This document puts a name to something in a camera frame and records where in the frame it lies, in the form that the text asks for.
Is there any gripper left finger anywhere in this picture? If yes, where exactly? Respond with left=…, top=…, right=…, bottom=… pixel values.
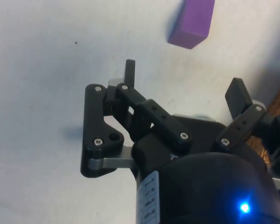
left=80, top=59, right=194, bottom=179

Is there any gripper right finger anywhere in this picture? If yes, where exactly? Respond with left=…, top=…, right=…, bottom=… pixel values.
left=215, top=77, right=280, bottom=187

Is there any purple triangular block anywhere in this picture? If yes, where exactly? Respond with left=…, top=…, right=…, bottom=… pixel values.
left=167, top=0, right=216, bottom=50

